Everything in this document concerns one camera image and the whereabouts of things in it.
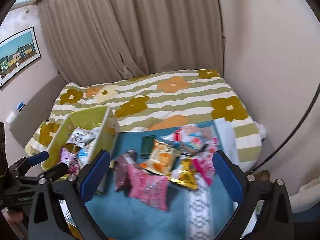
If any brown purple snack bag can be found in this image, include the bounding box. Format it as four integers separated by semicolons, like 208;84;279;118
113;149;137;192

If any pink snack bag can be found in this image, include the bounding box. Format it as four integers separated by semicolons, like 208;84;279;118
128;164;169;211

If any dark green snack bar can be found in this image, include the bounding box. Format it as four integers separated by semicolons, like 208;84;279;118
140;135;156;159

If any red white blue snack bag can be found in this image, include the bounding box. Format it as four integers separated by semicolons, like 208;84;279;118
161;125;208;156

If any blue patterned towel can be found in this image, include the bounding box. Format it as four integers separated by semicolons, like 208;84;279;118
83;120;253;240

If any blue object on headboard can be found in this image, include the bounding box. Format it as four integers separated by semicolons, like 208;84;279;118
16;102;25;113

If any grey bed headboard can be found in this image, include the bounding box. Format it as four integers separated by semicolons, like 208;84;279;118
9;74;67;148

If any beige curtain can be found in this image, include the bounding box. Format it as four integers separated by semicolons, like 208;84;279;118
37;0;225;86

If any framed street picture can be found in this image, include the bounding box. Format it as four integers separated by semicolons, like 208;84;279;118
1;27;41;88

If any left hand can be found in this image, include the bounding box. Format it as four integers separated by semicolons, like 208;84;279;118
3;210;23;223

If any magenta snack bag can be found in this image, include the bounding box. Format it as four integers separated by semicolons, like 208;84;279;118
191;138;219;186

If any gold snack bag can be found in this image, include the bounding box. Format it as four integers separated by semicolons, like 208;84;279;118
168;158;198;190

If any floral striped quilt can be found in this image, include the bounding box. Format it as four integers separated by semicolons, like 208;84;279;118
24;69;262;171

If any green yellow cardboard box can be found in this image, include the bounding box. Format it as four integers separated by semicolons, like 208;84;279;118
41;106;120;179

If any orange white snack bag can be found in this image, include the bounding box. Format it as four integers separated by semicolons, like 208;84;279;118
139;140;181;176

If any white wall switch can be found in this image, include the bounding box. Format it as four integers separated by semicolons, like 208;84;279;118
6;112;16;125

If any black cable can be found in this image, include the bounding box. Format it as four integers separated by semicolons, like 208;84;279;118
252;82;320;172

